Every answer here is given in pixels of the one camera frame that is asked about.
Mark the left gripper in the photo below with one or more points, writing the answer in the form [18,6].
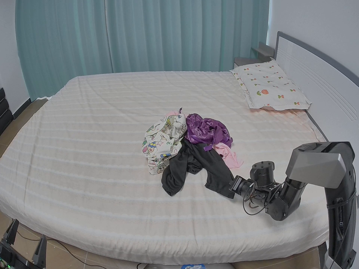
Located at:
[14,259]

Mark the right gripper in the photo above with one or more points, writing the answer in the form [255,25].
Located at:
[241,186]

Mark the black T-shirt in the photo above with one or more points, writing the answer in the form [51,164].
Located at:
[213,172]

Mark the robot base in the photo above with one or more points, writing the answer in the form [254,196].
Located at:
[193,266]

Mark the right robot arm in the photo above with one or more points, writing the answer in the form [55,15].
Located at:
[311,164]

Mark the bed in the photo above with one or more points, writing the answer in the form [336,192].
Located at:
[112,108]

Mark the pale pink garment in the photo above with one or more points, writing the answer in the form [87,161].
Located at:
[230,158]

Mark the purple garment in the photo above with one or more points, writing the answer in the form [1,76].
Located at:
[204,130]

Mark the white printed pyjama top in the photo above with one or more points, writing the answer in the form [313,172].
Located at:
[159,139]

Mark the white printed pillow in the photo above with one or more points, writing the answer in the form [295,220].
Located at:
[269,85]

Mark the grey bedside table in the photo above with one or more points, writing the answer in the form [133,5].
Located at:
[252,59]

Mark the black chest of drawers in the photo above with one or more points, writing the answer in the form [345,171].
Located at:
[5,111]

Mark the white curtain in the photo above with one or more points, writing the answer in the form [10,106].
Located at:
[45,97]

